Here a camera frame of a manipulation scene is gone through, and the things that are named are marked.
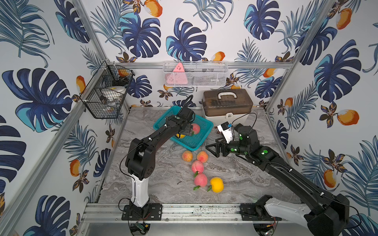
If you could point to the aluminium front rail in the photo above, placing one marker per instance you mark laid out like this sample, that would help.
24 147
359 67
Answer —
196 213

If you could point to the orange pink peach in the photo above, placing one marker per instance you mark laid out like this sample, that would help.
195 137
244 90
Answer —
202 156
187 156

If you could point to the yellow peach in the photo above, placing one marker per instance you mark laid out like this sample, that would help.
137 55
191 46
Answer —
216 185
180 136

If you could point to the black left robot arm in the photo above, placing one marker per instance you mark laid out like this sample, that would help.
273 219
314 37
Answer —
141 158

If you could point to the black wire wall basket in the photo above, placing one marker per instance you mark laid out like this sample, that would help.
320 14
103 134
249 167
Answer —
105 94

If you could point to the pink triangle card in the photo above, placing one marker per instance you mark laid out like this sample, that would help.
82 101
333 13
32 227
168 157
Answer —
177 76

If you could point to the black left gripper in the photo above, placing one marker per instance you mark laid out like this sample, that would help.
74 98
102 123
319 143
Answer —
187 126

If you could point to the brown lidded storage box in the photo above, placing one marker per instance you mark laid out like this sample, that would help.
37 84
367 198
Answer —
228 105

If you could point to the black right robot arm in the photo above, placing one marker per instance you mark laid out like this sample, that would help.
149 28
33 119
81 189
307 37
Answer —
321 212

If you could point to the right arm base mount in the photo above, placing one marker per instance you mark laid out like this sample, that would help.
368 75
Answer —
256 212

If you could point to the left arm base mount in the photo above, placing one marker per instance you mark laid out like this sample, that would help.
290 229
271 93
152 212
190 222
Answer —
149 212

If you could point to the clear wall shelf tray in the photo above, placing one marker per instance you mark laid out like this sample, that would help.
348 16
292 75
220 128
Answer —
200 74

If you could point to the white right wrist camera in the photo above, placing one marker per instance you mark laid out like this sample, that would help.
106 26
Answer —
226 129

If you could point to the yellow peach front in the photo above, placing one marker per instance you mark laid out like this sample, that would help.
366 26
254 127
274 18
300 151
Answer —
216 185

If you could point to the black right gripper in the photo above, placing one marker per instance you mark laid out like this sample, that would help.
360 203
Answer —
222 144

